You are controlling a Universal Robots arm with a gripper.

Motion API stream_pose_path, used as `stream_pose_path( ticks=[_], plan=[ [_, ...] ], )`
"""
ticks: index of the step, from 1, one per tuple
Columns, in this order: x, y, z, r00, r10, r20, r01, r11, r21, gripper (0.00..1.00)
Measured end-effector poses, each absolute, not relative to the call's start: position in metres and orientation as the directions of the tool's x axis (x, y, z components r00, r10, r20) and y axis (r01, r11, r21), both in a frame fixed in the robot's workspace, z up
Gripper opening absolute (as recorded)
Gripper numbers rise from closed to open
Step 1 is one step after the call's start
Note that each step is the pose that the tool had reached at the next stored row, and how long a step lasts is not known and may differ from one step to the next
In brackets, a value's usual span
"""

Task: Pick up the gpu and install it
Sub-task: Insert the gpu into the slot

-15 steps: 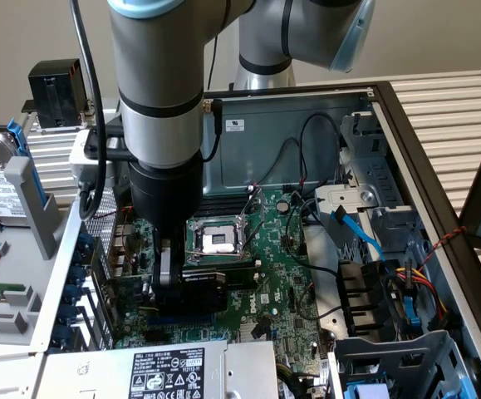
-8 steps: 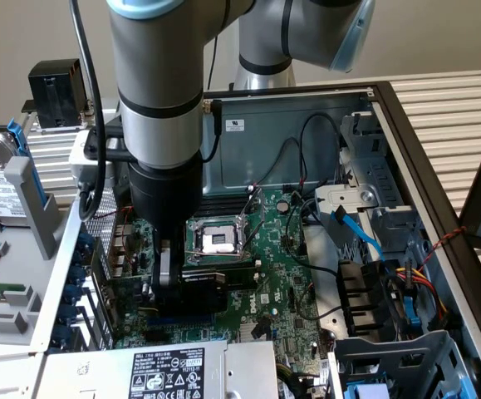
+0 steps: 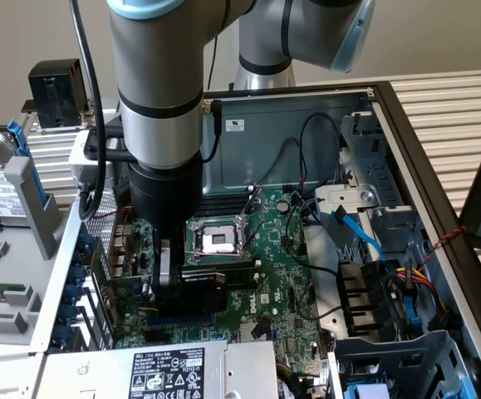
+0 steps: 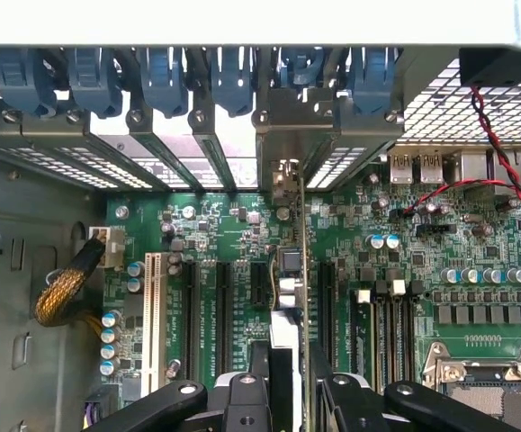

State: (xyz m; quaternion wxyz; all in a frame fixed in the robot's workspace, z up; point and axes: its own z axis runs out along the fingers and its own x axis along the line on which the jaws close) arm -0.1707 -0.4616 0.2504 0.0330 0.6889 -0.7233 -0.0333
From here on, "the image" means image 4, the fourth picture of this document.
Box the black RAM slot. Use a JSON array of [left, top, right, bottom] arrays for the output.
[[375, 287, 391, 393], [389, 278, 407, 393], [404, 287, 422, 388]]

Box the long black expansion slot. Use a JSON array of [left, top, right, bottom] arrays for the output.
[[214, 260, 234, 377], [317, 260, 337, 383], [182, 260, 202, 383]]

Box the short black expansion slot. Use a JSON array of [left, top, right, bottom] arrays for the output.
[[249, 262, 272, 309]]

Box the white expansion slot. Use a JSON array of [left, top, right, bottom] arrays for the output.
[[144, 251, 170, 398]]

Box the CPU socket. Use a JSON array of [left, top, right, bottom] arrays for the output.
[[421, 340, 521, 432]]

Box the green motherboard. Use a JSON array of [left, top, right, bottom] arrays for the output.
[[102, 148, 521, 432]]

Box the blue slot latch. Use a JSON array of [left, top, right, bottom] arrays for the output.
[[280, 47, 327, 89], [209, 47, 256, 118], [139, 47, 190, 119], [0, 47, 59, 118], [347, 47, 399, 117], [65, 47, 125, 120]]

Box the braided power cable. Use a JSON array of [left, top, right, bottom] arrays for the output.
[[32, 226, 127, 329]]

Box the red black twisted wire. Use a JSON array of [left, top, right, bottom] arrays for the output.
[[402, 85, 521, 235]]

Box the black chassis switch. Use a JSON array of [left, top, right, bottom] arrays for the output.
[[459, 47, 521, 90]]

